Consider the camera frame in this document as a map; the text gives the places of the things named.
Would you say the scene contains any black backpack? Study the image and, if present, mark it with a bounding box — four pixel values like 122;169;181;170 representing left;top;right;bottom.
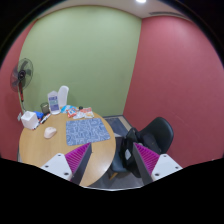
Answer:
119;127;140;178

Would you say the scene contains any red black marker pen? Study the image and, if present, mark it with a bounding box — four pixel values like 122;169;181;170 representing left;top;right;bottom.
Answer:
40;113;51;124

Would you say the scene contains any round wooden table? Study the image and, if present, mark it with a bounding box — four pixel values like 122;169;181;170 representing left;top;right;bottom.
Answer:
19;113;116;187

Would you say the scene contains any orange snack packet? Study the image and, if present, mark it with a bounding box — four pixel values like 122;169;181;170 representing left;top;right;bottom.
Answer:
81;107;94;118

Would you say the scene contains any white box container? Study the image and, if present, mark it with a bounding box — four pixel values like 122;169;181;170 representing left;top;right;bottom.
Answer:
21;111;39;130

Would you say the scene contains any dark glass cup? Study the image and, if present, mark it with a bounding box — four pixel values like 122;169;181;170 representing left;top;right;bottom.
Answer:
40;102;50;115

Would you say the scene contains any white crumpled wrapper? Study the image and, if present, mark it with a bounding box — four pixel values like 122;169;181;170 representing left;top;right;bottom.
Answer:
73;112;85;119

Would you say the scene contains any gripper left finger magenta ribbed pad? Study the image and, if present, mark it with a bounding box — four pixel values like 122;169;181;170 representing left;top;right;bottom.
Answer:
42;143;92;185

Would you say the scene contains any black standing fan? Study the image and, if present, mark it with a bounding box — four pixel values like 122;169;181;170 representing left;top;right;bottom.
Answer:
10;58;34;110

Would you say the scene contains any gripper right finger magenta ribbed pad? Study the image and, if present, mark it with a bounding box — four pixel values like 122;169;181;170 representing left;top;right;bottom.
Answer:
133;143;182;185

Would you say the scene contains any white tall jug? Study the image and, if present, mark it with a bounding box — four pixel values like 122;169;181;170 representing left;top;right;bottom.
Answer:
58;86;69;107

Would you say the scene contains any blue snack packet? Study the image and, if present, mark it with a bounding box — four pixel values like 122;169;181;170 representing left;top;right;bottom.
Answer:
61;105;72;113

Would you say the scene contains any red white snack packet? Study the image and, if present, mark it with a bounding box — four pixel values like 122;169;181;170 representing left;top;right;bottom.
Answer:
67;107;78;118

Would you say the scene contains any clear bottle with label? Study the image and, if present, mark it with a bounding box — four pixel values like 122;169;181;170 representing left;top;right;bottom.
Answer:
48;91;60;115

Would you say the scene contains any blue patterned mouse pad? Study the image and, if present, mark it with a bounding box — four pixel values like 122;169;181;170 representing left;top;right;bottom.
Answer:
66;118;110;146

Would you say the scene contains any black office chair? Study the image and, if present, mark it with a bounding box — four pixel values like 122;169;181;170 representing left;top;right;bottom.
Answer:
110;117;174;173

